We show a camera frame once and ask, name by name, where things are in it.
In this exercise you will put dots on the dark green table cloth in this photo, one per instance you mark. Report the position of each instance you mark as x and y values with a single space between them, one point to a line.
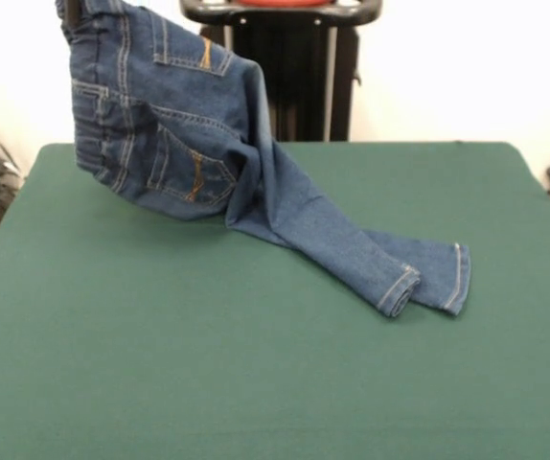
275 383

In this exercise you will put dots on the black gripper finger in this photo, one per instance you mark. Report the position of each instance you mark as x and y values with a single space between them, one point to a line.
72 13

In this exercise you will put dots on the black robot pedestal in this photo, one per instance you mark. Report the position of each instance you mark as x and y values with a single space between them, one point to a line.
304 72

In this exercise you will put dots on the blue denim jeans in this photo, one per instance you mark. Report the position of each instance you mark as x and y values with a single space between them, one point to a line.
193 110

